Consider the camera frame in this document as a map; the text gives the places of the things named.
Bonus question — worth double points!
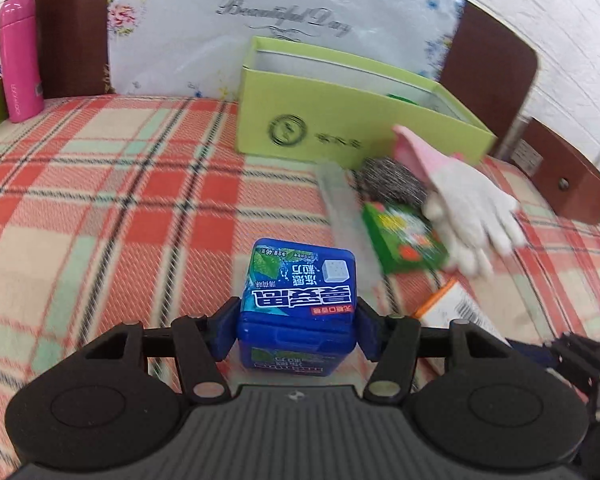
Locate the white orange medicine box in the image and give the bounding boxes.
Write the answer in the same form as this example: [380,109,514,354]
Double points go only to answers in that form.
[412,278,508,344]

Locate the blue mentos gum box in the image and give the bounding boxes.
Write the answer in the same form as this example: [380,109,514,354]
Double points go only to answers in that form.
[237,238,356,376]

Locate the green strawberry box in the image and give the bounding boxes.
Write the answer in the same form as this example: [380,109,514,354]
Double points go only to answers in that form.
[362,203,448,274]

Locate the white glove pink cuff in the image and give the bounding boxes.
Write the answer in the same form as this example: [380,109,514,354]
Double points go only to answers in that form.
[392,125,527,256]

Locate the clear plastic tube case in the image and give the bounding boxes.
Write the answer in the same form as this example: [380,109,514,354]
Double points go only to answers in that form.
[315,160,382,289]

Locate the plaid bed sheet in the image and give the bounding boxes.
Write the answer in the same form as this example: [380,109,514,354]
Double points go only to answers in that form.
[0,96,600,479]

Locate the steel wool scrubber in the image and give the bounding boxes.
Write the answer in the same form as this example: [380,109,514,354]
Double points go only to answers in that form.
[360,157,428,210]

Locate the brown cardboard box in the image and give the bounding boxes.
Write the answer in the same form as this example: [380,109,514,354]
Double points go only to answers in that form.
[509,118,600,224]

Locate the light green storage box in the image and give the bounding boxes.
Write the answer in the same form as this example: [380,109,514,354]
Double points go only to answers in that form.
[236,37,495,169]

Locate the brown wooden headboard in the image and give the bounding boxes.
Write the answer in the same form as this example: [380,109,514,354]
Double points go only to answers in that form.
[35,0,539,153]

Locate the floral Beautiful Day pillow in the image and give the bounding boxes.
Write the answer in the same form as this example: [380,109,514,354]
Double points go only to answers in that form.
[107,0,466,100]

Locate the pink thermos bottle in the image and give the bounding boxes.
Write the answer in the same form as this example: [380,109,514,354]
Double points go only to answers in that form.
[0,0,44,124]

